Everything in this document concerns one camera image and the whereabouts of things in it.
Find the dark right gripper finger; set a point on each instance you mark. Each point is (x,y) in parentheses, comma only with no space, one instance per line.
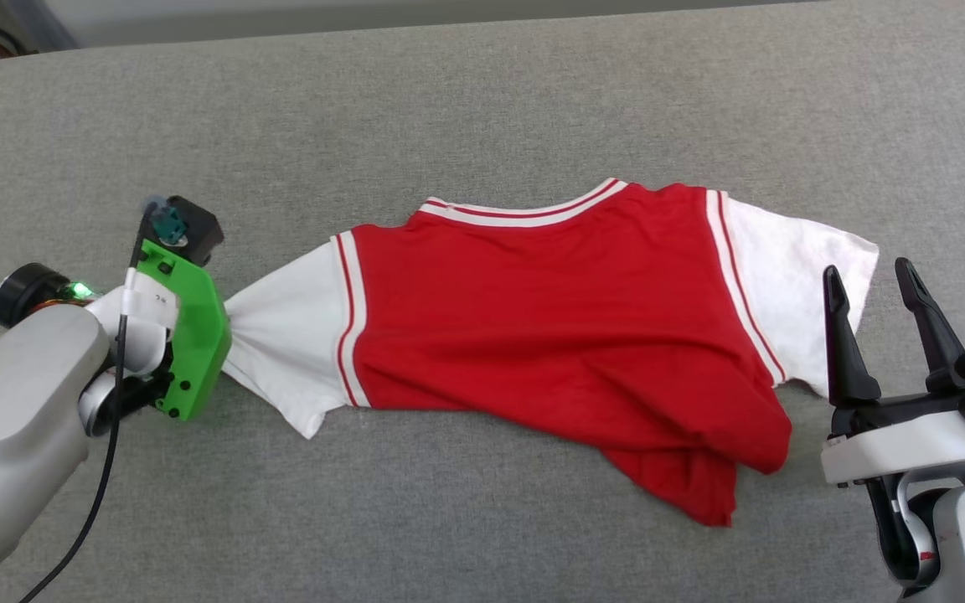
(931,327)
(847,352)

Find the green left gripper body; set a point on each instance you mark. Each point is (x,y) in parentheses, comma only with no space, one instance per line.
(198,335)

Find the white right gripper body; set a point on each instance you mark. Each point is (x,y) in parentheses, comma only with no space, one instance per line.
(910,448)

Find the red and white t-shirt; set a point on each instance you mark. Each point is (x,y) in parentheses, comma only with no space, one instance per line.
(533,318)

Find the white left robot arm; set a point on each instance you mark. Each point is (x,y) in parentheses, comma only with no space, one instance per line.
(13,402)

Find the white partition panel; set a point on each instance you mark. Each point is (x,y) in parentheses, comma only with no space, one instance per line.
(365,15)

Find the grey fabric sofa cushion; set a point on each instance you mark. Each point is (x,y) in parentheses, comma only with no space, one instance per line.
(491,100)

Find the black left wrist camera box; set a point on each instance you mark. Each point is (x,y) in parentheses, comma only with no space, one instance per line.
(196,230)

